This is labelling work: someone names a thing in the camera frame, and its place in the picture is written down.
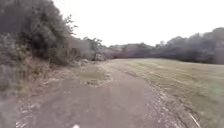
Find mown grass field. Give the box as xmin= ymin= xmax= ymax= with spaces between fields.
xmin=111 ymin=58 xmax=224 ymax=128

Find brown dirt path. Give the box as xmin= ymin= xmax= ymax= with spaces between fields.
xmin=14 ymin=62 xmax=201 ymax=128

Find dry grass verge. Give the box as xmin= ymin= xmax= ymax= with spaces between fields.
xmin=0 ymin=56 xmax=81 ymax=128

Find grass patch in path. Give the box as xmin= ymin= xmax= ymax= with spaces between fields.
xmin=77 ymin=63 xmax=114 ymax=88

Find distant tree line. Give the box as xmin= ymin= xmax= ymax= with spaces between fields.
xmin=99 ymin=27 xmax=224 ymax=65

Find dense bushes and trees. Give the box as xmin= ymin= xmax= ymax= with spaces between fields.
xmin=0 ymin=0 xmax=108 ymax=91

